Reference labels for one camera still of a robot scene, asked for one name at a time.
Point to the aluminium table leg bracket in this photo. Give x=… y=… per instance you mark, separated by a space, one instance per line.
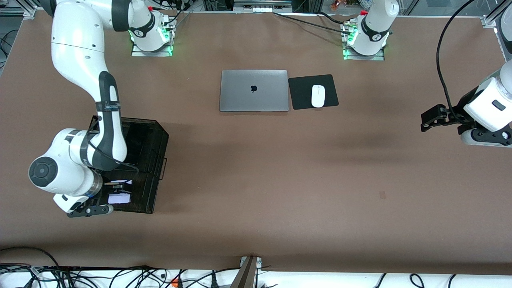
x=246 y=276

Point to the black mesh two-tier tray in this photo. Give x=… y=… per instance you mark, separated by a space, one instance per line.
x=152 y=140

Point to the grey closed laptop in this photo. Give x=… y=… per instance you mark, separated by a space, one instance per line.
x=240 y=92

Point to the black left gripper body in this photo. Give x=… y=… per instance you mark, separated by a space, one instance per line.
x=457 y=113

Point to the black mouse pad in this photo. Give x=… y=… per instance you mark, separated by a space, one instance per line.
x=300 y=92

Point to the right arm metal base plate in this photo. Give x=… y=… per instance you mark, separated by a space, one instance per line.
x=140 y=53

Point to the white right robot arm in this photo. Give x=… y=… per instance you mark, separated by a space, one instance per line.
x=80 y=48

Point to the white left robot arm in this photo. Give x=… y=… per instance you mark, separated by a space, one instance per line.
x=372 y=28

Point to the white power strip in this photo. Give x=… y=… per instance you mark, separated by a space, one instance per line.
x=262 y=8

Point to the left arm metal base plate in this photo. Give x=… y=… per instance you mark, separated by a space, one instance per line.
x=378 y=58

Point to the lavender flip phone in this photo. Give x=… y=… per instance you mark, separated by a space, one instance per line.
x=119 y=198

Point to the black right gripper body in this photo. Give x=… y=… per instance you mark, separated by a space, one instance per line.
x=104 y=191

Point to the white computer mouse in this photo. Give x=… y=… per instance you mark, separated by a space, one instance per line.
x=318 y=96

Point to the aluminium frame rail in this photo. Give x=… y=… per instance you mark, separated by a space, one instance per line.
x=488 y=20
x=16 y=12

